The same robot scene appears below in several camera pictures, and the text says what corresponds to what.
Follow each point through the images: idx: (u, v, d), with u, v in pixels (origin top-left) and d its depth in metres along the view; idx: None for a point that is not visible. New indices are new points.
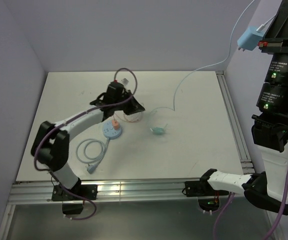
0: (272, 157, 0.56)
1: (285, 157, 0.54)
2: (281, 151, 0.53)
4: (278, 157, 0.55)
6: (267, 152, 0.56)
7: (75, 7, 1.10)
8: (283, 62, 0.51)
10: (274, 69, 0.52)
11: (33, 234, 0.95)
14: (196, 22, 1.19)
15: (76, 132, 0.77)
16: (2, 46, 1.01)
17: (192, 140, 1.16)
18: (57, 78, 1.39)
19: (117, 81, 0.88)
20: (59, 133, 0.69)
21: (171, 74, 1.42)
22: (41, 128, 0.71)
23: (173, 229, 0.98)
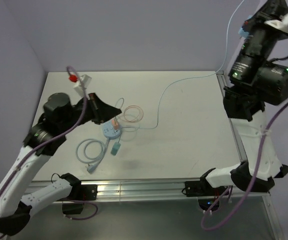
0: (244, 130, 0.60)
1: (255, 128, 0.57)
2: (250, 120, 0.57)
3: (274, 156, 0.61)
4: (250, 129, 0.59)
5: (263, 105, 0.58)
6: (238, 123, 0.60)
7: (75, 7, 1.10)
8: (255, 34, 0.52)
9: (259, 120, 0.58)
10: (246, 41, 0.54)
11: (33, 234, 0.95)
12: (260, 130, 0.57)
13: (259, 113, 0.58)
14: (195, 22, 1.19)
15: (19, 194, 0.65)
16: (2, 46, 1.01)
17: (192, 140, 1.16)
18: (56, 78, 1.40)
19: (53, 100, 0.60)
20: None
21: (171, 74, 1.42)
22: None
23: (173, 229, 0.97)
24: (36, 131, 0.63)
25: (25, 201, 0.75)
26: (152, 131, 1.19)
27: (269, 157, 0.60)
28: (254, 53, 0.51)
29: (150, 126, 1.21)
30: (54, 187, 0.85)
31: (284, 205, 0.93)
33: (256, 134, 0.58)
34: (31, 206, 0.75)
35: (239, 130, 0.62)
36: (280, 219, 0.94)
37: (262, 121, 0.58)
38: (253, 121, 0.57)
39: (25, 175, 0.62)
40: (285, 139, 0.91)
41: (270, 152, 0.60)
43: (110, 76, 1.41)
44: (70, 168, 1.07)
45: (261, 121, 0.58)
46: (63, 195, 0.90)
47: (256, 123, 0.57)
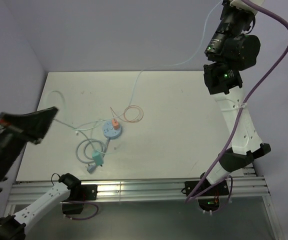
0: (224, 106, 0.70)
1: (232, 101, 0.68)
2: (227, 93, 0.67)
3: (252, 132, 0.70)
4: (229, 103, 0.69)
5: (241, 82, 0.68)
6: (219, 99, 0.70)
7: (75, 7, 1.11)
8: (225, 17, 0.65)
9: (236, 94, 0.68)
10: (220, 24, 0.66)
11: (33, 234, 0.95)
12: (238, 104, 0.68)
13: (236, 89, 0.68)
14: (195, 22, 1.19)
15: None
16: (2, 46, 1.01)
17: (192, 140, 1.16)
18: (57, 78, 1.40)
19: None
20: None
21: (171, 74, 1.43)
22: None
23: (173, 229, 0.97)
24: None
25: (19, 219, 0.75)
26: (152, 131, 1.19)
27: (248, 131, 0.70)
28: (221, 31, 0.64)
29: (150, 126, 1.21)
30: (51, 195, 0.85)
31: (284, 205, 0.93)
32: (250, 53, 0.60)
33: (233, 108, 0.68)
34: (25, 223, 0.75)
35: (221, 106, 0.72)
36: (280, 219, 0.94)
37: (240, 97, 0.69)
38: (229, 95, 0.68)
39: None
40: (285, 139, 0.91)
41: (248, 126, 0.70)
43: (110, 76, 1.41)
44: (70, 168, 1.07)
45: (239, 96, 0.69)
46: (64, 198, 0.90)
47: (233, 97, 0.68)
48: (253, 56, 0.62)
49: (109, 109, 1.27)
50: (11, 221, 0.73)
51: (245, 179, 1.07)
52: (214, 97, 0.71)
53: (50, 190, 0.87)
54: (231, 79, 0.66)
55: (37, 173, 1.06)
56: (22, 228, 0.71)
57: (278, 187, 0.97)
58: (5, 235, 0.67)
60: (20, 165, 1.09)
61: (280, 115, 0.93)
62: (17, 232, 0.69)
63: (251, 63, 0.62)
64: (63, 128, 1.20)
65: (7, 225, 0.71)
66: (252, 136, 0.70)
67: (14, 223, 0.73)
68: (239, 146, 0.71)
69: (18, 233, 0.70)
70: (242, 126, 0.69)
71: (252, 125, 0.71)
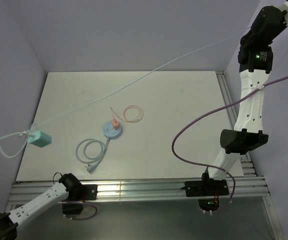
0: (243, 82, 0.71)
1: (251, 80, 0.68)
2: (251, 71, 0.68)
3: (257, 116, 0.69)
4: (247, 82, 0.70)
5: (269, 67, 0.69)
6: (242, 78, 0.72)
7: (75, 8, 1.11)
8: None
9: (259, 76, 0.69)
10: None
11: (33, 234, 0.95)
12: (256, 84, 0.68)
13: (261, 72, 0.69)
14: (195, 22, 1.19)
15: None
16: (2, 46, 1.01)
17: (192, 140, 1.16)
18: (57, 78, 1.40)
19: None
20: None
21: (170, 74, 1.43)
22: None
23: (172, 229, 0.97)
24: None
25: (13, 218, 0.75)
26: (152, 131, 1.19)
27: (253, 112, 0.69)
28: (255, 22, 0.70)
29: (150, 126, 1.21)
30: (48, 196, 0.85)
31: (284, 205, 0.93)
32: (273, 14, 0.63)
33: (250, 86, 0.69)
34: (18, 223, 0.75)
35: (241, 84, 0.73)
36: (280, 219, 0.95)
37: (262, 80, 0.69)
38: (252, 73, 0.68)
39: None
40: (285, 139, 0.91)
41: (255, 108, 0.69)
43: (110, 76, 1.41)
44: (70, 168, 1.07)
45: (262, 79, 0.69)
46: (64, 198, 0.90)
47: (254, 77, 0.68)
48: (278, 20, 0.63)
49: (109, 109, 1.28)
50: (5, 219, 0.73)
51: (246, 179, 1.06)
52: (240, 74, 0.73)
53: (48, 190, 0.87)
54: (260, 61, 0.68)
55: (37, 173, 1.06)
56: (15, 228, 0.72)
57: (278, 187, 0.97)
58: None
60: (20, 165, 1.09)
61: (280, 115, 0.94)
62: (9, 231, 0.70)
63: (277, 26, 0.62)
64: (63, 128, 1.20)
65: (1, 222, 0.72)
66: (255, 120, 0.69)
67: (7, 222, 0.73)
68: (239, 125, 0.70)
69: (10, 232, 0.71)
70: (253, 107, 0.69)
71: (261, 110, 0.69)
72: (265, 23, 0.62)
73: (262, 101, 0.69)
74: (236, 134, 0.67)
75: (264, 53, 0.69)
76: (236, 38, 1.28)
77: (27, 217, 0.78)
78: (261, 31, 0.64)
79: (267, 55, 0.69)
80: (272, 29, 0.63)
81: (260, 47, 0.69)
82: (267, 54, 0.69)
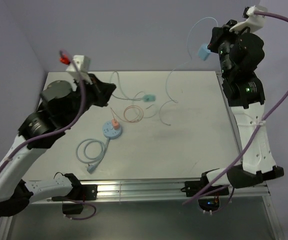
0: (239, 118, 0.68)
1: (250, 117, 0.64)
2: (245, 107, 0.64)
3: (266, 152, 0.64)
4: (244, 118, 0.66)
5: (262, 97, 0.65)
6: (238, 113, 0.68)
7: (75, 7, 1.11)
8: (224, 43, 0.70)
9: (256, 110, 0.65)
10: (222, 48, 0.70)
11: (33, 234, 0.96)
12: (255, 121, 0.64)
13: (257, 104, 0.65)
14: (195, 22, 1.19)
15: (17, 176, 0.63)
16: (2, 46, 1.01)
17: (192, 140, 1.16)
18: (56, 78, 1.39)
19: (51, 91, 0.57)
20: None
21: (170, 74, 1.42)
22: None
23: (173, 229, 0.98)
24: (32, 121, 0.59)
25: (28, 187, 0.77)
26: (152, 131, 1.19)
27: (261, 150, 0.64)
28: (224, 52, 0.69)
29: (150, 126, 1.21)
30: (57, 183, 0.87)
31: (285, 205, 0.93)
32: (252, 44, 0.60)
33: (250, 124, 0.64)
34: (32, 193, 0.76)
35: (238, 119, 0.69)
36: (281, 219, 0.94)
37: (260, 113, 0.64)
38: (248, 110, 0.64)
39: (17, 165, 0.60)
40: (285, 139, 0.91)
41: (262, 145, 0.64)
43: (109, 76, 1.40)
44: (70, 168, 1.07)
45: (259, 112, 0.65)
46: (66, 192, 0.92)
47: (251, 112, 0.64)
48: (259, 50, 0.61)
49: (109, 109, 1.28)
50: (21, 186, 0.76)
51: None
52: (232, 109, 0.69)
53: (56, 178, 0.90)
54: (252, 94, 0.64)
55: (37, 173, 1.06)
56: (29, 195, 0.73)
57: (278, 187, 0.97)
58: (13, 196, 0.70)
60: None
61: (280, 115, 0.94)
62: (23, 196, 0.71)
63: (260, 55, 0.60)
64: None
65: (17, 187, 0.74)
66: (266, 157, 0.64)
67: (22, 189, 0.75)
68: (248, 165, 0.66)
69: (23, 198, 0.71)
70: (259, 145, 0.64)
71: (268, 146, 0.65)
72: (248, 55, 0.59)
73: (266, 137, 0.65)
74: (251, 178, 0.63)
75: (253, 84, 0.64)
76: None
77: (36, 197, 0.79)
78: (244, 65, 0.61)
79: (256, 85, 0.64)
80: (256, 60, 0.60)
81: (247, 78, 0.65)
82: (256, 83, 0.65)
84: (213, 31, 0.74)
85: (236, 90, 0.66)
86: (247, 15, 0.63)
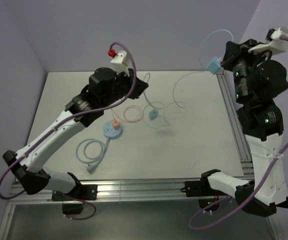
0: (256, 148, 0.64)
1: (267, 149, 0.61)
2: (263, 140, 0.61)
3: (281, 184, 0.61)
4: (261, 148, 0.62)
5: (280, 128, 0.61)
6: (253, 142, 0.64)
7: (76, 7, 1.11)
8: (240, 65, 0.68)
9: (274, 141, 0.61)
10: (237, 69, 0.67)
11: (33, 234, 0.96)
12: (272, 153, 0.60)
13: (275, 136, 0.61)
14: (195, 22, 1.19)
15: (56, 147, 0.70)
16: (2, 46, 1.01)
17: (192, 140, 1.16)
18: (57, 78, 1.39)
19: (100, 73, 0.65)
20: (19, 169, 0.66)
21: (170, 74, 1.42)
22: (5, 156, 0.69)
23: (173, 229, 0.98)
24: (79, 101, 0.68)
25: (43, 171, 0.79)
26: (152, 131, 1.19)
27: (276, 182, 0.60)
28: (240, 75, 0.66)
29: (151, 126, 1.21)
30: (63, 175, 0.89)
31: None
32: (275, 74, 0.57)
33: (267, 155, 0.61)
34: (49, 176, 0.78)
35: (253, 147, 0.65)
36: (280, 219, 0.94)
37: (277, 145, 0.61)
38: (265, 142, 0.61)
39: (61, 135, 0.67)
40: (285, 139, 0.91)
41: (278, 176, 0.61)
43: None
44: (70, 168, 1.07)
45: (276, 144, 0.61)
46: (70, 188, 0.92)
47: (269, 144, 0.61)
48: (282, 80, 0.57)
49: (109, 109, 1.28)
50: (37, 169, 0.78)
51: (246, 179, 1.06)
52: (247, 137, 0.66)
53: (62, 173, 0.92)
54: (271, 124, 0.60)
55: None
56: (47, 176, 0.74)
57: None
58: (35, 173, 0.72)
60: None
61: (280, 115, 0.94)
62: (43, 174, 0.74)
63: (283, 86, 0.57)
64: None
65: None
66: (280, 188, 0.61)
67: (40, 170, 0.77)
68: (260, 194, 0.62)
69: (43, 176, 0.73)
70: (274, 175, 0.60)
71: (283, 177, 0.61)
72: (270, 87, 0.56)
73: (282, 169, 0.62)
74: (263, 209, 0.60)
75: (272, 115, 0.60)
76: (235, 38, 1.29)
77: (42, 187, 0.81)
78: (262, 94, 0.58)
79: (276, 115, 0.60)
80: (278, 91, 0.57)
81: (266, 107, 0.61)
82: (276, 114, 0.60)
84: (227, 47, 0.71)
85: (253, 119, 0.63)
86: (271, 38, 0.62)
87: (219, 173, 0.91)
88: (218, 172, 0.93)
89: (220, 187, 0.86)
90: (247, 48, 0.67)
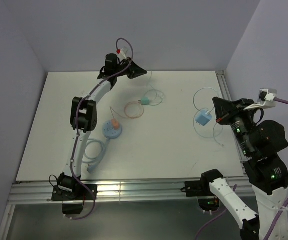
0: (263, 199, 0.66)
1: (273, 202, 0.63)
2: (269, 194, 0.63)
3: (285, 231, 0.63)
4: (268, 201, 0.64)
5: (286, 182, 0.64)
6: (259, 193, 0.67)
7: (76, 7, 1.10)
8: (238, 122, 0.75)
9: (279, 196, 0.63)
10: (236, 127, 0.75)
11: (33, 234, 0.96)
12: (277, 205, 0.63)
13: (280, 190, 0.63)
14: (195, 22, 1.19)
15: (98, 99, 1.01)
16: (1, 46, 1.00)
17: (192, 141, 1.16)
18: (57, 78, 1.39)
19: (111, 54, 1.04)
20: (89, 102, 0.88)
21: (171, 74, 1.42)
22: (73, 102, 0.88)
23: (172, 229, 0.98)
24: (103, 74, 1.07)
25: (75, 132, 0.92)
26: (153, 131, 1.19)
27: (281, 231, 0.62)
28: (242, 131, 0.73)
29: (151, 126, 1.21)
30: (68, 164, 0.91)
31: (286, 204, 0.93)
32: (275, 133, 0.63)
33: (272, 207, 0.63)
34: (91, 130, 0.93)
35: (259, 197, 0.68)
36: None
37: (282, 198, 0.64)
38: (271, 196, 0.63)
39: (104, 88, 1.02)
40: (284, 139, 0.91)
41: (282, 226, 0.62)
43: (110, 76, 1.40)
44: None
45: (281, 197, 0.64)
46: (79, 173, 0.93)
47: (274, 199, 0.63)
48: (282, 137, 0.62)
49: (109, 109, 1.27)
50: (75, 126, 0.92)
51: (246, 179, 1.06)
52: (254, 188, 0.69)
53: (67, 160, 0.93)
54: (278, 180, 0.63)
55: (37, 173, 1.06)
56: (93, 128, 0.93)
57: None
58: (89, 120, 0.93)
60: (20, 165, 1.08)
61: (282, 115, 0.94)
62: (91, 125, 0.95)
63: (283, 144, 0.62)
64: (63, 127, 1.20)
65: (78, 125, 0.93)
66: (285, 235, 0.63)
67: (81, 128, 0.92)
68: None
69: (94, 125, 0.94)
70: (279, 225, 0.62)
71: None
72: (271, 143, 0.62)
73: (286, 218, 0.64)
74: None
75: (278, 171, 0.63)
76: (235, 38, 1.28)
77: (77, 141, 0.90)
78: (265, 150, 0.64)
79: (282, 171, 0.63)
80: (279, 149, 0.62)
81: (272, 164, 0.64)
82: (282, 170, 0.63)
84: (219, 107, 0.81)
85: (260, 174, 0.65)
86: (265, 100, 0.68)
87: (222, 183, 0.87)
88: (221, 179, 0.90)
89: (222, 200, 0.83)
90: (242, 107, 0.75)
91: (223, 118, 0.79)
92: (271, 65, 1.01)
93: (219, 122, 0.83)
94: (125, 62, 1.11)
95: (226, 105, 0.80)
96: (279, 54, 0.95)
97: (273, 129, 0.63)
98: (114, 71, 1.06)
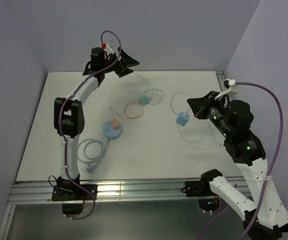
0: (248, 174, 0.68)
1: (255, 172, 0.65)
2: (250, 164, 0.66)
3: (278, 205, 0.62)
4: (252, 174, 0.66)
5: (263, 152, 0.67)
6: (243, 169, 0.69)
7: (76, 8, 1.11)
8: (212, 111, 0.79)
9: (261, 166, 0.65)
10: (212, 116, 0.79)
11: (33, 234, 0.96)
12: (261, 176, 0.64)
13: (260, 161, 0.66)
14: (194, 22, 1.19)
15: (85, 97, 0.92)
16: (1, 46, 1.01)
17: (192, 141, 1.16)
18: (57, 78, 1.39)
19: (97, 48, 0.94)
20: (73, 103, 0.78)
21: (171, 73, 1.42)
22: (55, 104, 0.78)
23: (172, 229, 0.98)
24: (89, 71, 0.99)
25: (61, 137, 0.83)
26: (152, 131, 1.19)
27: (273, 204, 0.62)
28: (217, 118, 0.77)
29: (150, 126, 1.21)
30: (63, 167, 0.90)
31: None
32: (241, 108, 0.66)
33: (257, 179, 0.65)
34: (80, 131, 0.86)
35: (245, 175, 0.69)
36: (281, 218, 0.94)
37: (264, 168, 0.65)
38: (253, 166, 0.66)
39: (91, 84, 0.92)
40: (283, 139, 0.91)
41: (273, 199, 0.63)
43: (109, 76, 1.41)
44: None
45: (264, 167, 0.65)
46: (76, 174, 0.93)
47: (257, 168, 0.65)
48: (248, 111, 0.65)
49: (109, 109, 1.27)
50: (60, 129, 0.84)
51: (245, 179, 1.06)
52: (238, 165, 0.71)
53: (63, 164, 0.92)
54: (254, 151, 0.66)
55: (37, 173, 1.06)
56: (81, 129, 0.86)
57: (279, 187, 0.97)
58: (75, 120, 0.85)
60: (20, 165, 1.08)
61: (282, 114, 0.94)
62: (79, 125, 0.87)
63: (250, 118, 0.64)
64: None
65: None
66: (279, 210, 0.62)
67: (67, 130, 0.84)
68: (261, 217, 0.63)
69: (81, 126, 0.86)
70: (268, 197, 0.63)
71: (279, 199, 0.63)
72: (240, 119, 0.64)
73: (275, 191, 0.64)
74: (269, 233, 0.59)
75: (252, 142, 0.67)
76: (235, 38, 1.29)
77: (67, 148, 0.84)
78: (238, 126, 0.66)
79: (256, 142, 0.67)
80: (248, 122, 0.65)
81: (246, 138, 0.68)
82: (256, 141, 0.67)
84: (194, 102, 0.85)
85: (238, 149, 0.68)
86: (229, 86, 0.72)
87: (221, 181, 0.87)
88: (219, 177, 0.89)
89: (222, 197, 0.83)
90: (213, 97, 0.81)
91: (200, 111, 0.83)
92: (270, 66, 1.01)
93: (197, 117, 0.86)
94: (112, 57, 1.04)
95: (199, 101, 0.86)
96: (278, 55, 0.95)
97: (239, 106, 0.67)
98: (100, 66, 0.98)
